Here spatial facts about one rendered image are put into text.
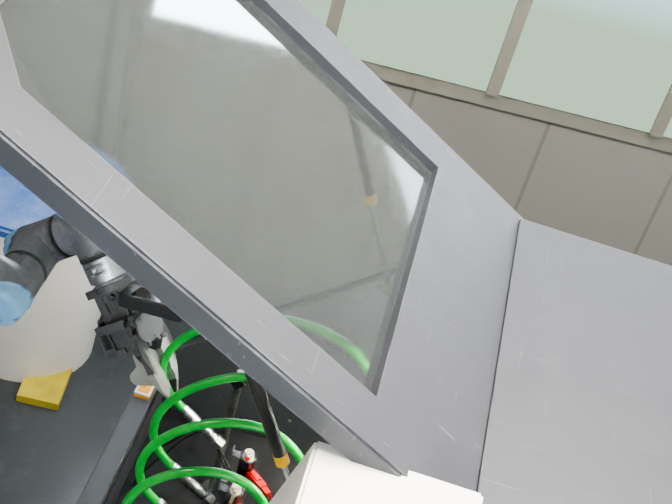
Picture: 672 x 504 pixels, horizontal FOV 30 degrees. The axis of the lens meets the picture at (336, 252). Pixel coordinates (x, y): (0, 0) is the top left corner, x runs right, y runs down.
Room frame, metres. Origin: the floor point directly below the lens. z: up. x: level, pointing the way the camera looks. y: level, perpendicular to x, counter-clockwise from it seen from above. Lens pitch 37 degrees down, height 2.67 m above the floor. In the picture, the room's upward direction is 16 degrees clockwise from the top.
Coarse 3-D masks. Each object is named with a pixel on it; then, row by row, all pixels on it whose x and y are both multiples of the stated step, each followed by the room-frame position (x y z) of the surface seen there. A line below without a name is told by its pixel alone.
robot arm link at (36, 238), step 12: (24, 228) 1.56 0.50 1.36; (36, 228) 1.54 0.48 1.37; (48, 228) 1.54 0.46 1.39; (12, 240) 1.54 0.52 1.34; (24, 240) 1.51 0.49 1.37; (36, 240) 1.52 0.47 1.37; (48, 240) 1.52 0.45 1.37; (36, 252) 1.49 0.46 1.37; (48, 252) 1.51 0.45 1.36; (60, 252) 1.52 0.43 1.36; (48, 264) 1.50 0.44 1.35
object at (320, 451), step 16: (320, 448) 1.08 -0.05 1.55; (304, 464) 1.07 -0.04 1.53; (320, 464) 1.06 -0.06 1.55; (336, 464) 1.06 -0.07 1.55; (352, 464) 1.07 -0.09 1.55; (288, 480) 1.08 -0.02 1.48; (304, 480) 1.03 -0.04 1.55; (320, 480) 1.03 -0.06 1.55; (336, 480) 1.04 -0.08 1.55; (352, 480) 1.04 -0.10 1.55; (368, 480) 1.05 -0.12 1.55; (384, 480) 1.06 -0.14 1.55; (400, 480) 1.07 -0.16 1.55; (416, 480) 1.08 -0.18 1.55; (432, 480) 1.08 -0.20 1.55; (288, 496) 1.03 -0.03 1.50; (304, 496) 1.00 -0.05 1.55; (320, 496) 1.01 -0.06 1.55; (336, 496) 1.01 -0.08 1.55; (352, 496) 1.02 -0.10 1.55; (368, 496) 1.03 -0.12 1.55; (384, 496) 1.03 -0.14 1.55; (400, 496) 1.04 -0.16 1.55; (416, 496) 1.05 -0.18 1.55; (432, 496) 1.06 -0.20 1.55; (448, 496) 1.06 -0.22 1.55; (464, 496) 1.07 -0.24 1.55; (480, 496) 1.08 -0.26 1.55
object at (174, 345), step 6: (192, 330) 1.46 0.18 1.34; (180, 336) 1.46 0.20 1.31; (186, 336) 1.45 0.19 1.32; (192, 336) 1.45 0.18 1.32; (174, 342) 1.46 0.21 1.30; (180, 342) 1.45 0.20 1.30; (168, 348) 1.46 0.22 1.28; (174, 348) 1.46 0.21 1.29; (168, 354) 1.46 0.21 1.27; (162, 360) 1.46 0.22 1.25; (168, 360) 1.46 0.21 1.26; (162, 366) 1.46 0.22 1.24; (180, 402) 1.46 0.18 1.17; (180, 408) 1.45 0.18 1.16
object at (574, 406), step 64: (576, 256) 1.72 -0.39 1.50; (640, 256) 1.78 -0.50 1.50; (512, 320) 1.50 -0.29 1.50; (576, 320) 1.55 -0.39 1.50; (640, 320) 1.60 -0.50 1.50; (512, 384) 1.36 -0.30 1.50; (576, 384) 1.40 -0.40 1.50; (640, 384) 1.44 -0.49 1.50; (512, 448) 1.23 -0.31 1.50; (576, 448) 1.27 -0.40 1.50; (640, 448) 1.31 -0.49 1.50
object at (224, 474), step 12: (180, 468) 1.21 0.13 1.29; (192, 468) 1.21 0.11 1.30; (204, 468) 1.21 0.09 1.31; (216, 468) 1.21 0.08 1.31; (144, 480) 1.21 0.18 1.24; (156, 480) 1.21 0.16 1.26; (228, 480) 1.20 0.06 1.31; (240, 480) 1.20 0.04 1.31; (132, 492) 1.21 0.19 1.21; (252, 492) 1.20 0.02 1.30
